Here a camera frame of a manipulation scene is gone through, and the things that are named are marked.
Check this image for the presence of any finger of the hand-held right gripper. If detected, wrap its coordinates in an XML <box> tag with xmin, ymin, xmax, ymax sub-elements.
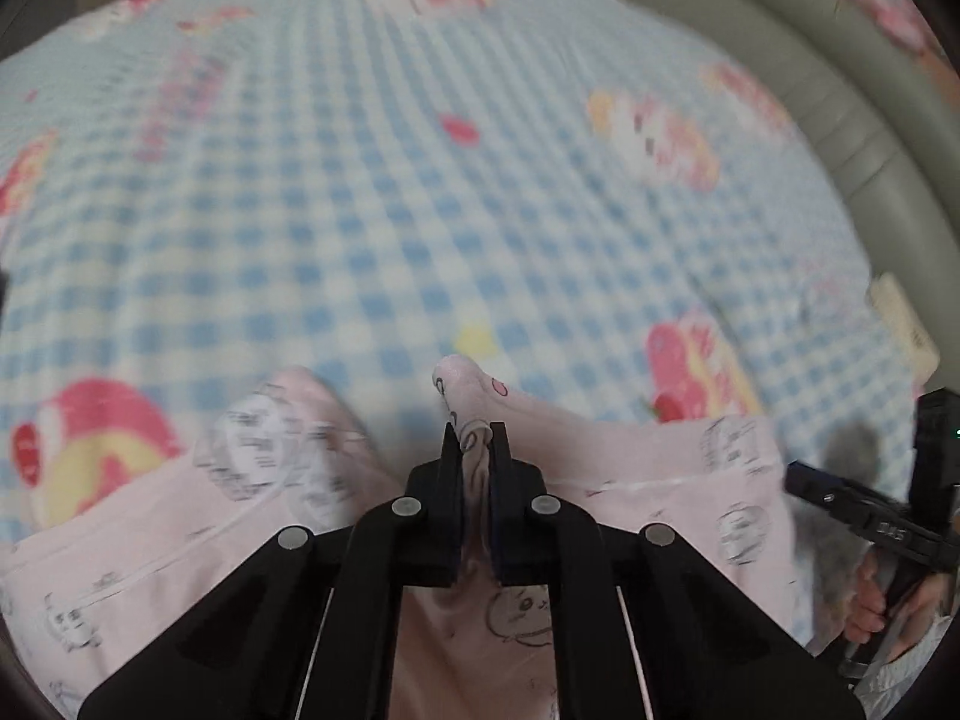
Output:
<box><xmin>784</xmin><ymin>463</ymin><xmax>871</xmax><ymax>541</ymax></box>

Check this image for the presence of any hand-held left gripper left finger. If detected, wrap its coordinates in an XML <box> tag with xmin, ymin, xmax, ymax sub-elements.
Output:
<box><xmin>78</xmin><ymin>422</ymin><xmax>467</xmax><ymax>720</ymax></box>

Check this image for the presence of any pink printed garment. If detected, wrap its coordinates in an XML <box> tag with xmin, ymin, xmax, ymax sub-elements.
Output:
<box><xmin>0</xmin><ymin>355</ymin><xmax>803</xmax><ymax>720</ymax></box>

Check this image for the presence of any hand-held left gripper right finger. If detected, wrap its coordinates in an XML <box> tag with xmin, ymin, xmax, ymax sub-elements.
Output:
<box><xmin>489</xmin><ymin>422</ymin><xmax>865</xmax><ymax>720</ymax></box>

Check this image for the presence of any blue checkered printed blanket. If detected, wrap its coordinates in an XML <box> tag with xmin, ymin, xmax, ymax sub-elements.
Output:
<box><xmin>0</xmin><ymin>0</ymin><xmax>920</xmax><ymax>548</ymax></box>

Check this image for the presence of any person's right hand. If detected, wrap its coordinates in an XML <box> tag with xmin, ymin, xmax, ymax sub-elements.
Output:
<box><xmin>846</xmin><ymin>551</ymin><xmax>935</xmax><ymax>646</ymax></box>

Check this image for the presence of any grey-green padded headboard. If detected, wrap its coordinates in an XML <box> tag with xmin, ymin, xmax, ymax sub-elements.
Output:
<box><xmin>571</xmin><ymin>0</ymin><xmax>960</xmax><ymax>391</ymax></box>

